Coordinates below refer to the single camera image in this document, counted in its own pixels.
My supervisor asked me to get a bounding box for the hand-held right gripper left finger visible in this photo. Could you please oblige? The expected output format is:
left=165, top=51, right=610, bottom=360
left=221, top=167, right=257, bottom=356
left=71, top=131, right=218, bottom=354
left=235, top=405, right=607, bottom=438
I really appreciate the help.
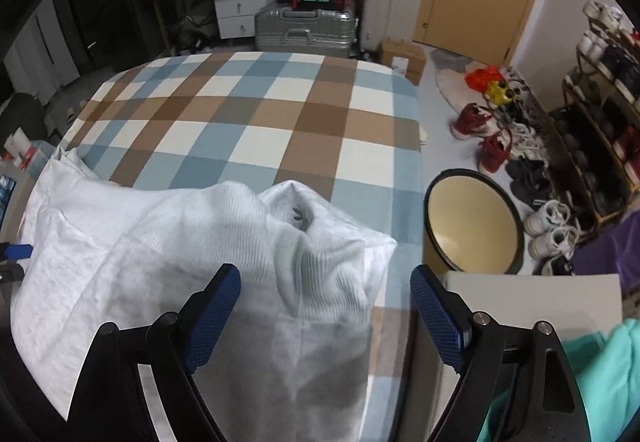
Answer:
left=65, top=263, right=242, bottom=442

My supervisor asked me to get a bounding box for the pile of loose shoes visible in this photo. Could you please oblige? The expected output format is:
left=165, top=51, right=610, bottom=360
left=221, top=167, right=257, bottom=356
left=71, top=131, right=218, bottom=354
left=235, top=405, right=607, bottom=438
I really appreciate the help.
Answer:
left=450, top=72, right=583, bottom=275

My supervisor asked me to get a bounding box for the black chair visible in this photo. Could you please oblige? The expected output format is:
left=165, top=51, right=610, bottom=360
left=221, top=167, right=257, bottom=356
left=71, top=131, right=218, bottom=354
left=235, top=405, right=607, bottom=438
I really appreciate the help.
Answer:
left=0, top=93, right=48, bottom=145

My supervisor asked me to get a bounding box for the closed cardboard box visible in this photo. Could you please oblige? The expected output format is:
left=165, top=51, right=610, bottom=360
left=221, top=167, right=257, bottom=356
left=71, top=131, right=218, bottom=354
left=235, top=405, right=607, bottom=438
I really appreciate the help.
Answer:
left=377, top=38, right=427, bottom=85

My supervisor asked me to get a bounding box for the orange plastic bag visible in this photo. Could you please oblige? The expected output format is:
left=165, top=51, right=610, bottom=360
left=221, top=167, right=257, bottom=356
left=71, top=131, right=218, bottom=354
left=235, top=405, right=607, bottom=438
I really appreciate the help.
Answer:
left=465, top=64, right=501, bottom=95

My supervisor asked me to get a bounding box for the teal cloth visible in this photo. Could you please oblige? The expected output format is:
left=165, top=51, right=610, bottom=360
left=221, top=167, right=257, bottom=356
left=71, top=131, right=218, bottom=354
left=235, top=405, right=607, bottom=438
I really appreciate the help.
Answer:
left=487, top=319, right=640, bottom=442

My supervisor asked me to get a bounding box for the silver hard suitcase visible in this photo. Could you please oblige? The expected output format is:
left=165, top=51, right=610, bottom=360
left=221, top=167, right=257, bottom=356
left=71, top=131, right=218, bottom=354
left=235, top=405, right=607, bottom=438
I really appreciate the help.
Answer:
left=254, top=4, right=360, bottom=59

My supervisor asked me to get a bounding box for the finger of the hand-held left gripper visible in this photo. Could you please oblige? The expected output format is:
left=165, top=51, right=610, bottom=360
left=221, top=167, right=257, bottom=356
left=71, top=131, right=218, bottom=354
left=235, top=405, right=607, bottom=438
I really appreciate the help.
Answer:
left=0, top=242, right=35, bottom=283

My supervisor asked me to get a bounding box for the checked bed sheet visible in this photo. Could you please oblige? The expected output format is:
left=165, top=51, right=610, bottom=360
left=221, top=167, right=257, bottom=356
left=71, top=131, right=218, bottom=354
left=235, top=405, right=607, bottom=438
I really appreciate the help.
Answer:
left=60, top=51, right=426, bottom=442

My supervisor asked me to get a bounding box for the black duffel bag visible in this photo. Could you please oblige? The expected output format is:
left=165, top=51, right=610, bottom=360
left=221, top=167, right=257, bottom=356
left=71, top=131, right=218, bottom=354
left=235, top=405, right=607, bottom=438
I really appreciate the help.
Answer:
left=167, top=2, right=221, bottom=54

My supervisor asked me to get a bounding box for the purple plastic bag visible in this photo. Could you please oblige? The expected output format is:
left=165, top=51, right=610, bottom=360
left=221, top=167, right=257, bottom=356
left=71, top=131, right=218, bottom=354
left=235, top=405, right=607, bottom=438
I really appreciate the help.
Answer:
left=570, top=209, right=640, bottom=308

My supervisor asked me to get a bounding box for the shoe rack with shoes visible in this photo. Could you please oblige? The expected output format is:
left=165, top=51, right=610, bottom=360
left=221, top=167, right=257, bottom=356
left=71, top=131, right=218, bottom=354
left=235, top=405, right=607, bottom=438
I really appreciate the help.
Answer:
left=550, top=0, right=640, bottom=223

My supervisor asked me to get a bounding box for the dark grey fridge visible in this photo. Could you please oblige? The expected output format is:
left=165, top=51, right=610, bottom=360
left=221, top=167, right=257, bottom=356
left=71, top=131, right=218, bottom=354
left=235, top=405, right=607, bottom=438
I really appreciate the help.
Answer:
left=60, top=0, right=158, bottom=73

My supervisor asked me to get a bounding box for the light grey hoodie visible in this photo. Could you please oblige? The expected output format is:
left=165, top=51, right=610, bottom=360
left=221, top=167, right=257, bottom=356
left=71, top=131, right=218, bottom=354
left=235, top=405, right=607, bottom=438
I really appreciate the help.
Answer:
left=10, top=146, right=398, bottom=442

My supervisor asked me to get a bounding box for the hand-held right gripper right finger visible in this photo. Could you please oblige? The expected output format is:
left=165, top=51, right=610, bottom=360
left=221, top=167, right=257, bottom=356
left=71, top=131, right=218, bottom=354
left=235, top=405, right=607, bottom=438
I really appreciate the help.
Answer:
left=409, top=264, right=588, bottom=442

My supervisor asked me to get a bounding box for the blue plaid cloth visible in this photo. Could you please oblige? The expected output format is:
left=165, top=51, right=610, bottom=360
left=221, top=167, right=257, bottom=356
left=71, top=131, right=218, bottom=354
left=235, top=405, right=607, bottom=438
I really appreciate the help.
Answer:
left=0, top=174, right=18, bottom=228

